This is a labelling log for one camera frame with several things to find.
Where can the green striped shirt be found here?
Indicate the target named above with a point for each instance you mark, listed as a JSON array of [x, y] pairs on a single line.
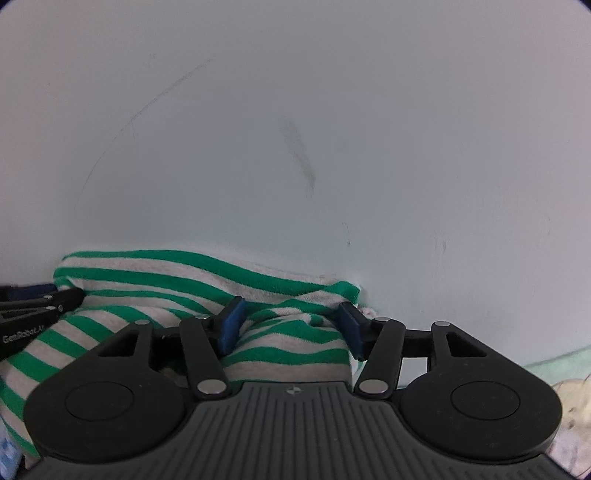
[[161, 277]]

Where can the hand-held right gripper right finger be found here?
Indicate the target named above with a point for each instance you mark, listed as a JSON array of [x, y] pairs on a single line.
[[351, 330]]

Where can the yellow green printed bed sheet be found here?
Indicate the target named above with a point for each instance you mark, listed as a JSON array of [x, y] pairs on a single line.
[[568, 392]]

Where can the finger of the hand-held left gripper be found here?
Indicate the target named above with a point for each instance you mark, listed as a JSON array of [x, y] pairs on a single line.
[[64, 300]]

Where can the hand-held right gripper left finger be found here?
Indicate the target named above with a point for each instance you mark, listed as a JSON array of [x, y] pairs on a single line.
[[231, 325]]

